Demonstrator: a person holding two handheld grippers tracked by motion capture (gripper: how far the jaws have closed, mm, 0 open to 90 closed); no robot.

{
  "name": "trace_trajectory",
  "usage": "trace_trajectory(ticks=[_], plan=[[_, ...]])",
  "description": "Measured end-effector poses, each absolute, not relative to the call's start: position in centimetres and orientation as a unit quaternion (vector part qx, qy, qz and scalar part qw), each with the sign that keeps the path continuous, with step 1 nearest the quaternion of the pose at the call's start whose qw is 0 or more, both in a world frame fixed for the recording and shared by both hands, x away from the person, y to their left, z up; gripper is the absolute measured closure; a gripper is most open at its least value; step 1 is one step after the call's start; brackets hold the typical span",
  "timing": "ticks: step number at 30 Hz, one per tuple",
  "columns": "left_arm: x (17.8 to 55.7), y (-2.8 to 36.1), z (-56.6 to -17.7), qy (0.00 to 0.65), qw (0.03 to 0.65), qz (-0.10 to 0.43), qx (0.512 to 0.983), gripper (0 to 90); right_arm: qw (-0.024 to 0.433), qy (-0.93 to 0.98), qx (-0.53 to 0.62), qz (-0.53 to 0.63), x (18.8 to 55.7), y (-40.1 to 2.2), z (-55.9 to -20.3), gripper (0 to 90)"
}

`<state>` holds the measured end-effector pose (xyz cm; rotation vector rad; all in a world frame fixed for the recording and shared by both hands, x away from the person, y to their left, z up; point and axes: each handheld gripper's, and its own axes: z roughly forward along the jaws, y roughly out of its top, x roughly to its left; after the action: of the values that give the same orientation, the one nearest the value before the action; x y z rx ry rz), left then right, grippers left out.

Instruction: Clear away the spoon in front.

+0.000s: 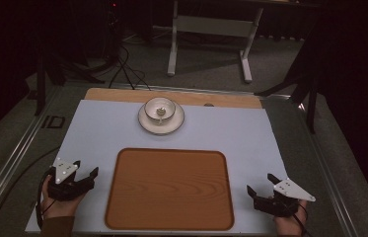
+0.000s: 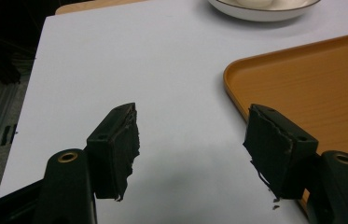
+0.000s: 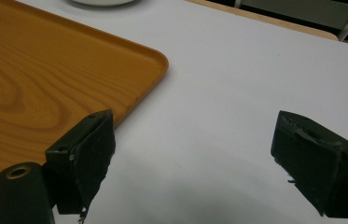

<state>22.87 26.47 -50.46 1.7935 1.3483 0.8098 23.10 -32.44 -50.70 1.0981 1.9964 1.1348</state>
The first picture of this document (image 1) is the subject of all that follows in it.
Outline wooden tray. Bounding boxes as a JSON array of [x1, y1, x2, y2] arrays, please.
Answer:
[[105, 147, 236, 232]]

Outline white metal table frame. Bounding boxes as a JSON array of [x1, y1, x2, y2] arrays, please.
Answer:
[[167, 0, 264, 84]]

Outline metal floor rail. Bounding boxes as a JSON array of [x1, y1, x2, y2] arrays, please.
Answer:
[[298, 102, 361, 237], [0, 86, 63, 228]]

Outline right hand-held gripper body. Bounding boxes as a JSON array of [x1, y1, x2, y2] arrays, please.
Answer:
[[253, 178, 317, 218]]

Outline person's left hand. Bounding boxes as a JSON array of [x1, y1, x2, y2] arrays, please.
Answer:
[[40, 174, 87, 220]]

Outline black floor cables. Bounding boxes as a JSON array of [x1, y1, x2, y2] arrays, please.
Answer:
[[107, 9, 153, 91]]

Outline black cable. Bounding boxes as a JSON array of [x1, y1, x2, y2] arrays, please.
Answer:
[[292, 200, 309, 237], [35, 166, 57, 231]]

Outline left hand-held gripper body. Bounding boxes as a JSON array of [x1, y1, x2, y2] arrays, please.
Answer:
[[46, 157, 96, 202]]

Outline white plate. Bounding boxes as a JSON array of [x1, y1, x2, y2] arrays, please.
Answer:
[[137, 98, 185, 136]]

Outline white bowl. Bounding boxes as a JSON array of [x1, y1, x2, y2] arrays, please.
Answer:
[[143, 96, 177, 121]]

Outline white spoon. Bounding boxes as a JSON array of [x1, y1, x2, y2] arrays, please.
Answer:
[[156, 107, 167, 126]]

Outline black stand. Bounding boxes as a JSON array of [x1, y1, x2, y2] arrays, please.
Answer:
[[254, 42, 324, 134], [34, 42, 107, 117]]

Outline person's right hand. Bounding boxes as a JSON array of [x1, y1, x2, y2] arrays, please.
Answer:
[[273, 200, 309, 237]]

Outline light blue table mat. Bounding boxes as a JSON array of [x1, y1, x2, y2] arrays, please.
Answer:
[[24, 99, 289, 235]]

